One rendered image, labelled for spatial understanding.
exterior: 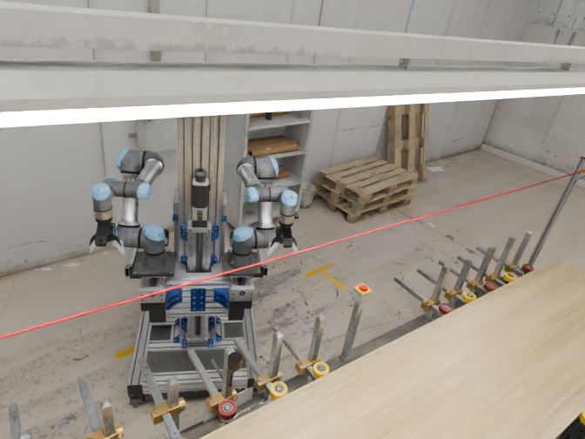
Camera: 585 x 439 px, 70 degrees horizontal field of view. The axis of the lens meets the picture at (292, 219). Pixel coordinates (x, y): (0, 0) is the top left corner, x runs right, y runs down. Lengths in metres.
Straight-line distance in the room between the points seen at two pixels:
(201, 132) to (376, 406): 1.61
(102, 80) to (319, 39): 0.44
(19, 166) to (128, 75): 3.28
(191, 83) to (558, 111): 8.60
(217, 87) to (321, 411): 1.58
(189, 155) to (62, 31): 1.67
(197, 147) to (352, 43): 1.48
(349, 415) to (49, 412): 1.98
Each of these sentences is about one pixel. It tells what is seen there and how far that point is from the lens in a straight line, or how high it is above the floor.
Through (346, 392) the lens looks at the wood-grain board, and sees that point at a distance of 2.14.
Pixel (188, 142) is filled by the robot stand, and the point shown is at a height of 1.73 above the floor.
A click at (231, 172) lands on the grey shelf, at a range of 4.51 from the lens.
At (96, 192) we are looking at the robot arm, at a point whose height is 1.66.
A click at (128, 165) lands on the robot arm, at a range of 2.40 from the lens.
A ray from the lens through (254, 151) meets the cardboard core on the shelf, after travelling 4.40.
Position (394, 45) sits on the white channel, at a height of 2.44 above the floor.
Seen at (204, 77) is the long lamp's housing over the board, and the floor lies 2.37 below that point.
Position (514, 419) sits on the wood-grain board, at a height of 0.90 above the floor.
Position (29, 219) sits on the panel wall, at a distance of 4.22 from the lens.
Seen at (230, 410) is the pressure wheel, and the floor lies 0.91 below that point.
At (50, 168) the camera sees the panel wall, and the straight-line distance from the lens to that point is 4.06.
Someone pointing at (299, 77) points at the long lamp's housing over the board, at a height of 2.37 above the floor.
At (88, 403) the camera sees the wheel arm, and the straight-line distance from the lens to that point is 2.02.
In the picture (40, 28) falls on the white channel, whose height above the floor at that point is 2.44.
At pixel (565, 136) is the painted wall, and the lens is 9.14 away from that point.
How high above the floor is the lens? 2.54
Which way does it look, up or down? 29 degrees down
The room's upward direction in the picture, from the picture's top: 8 degrees clockwise
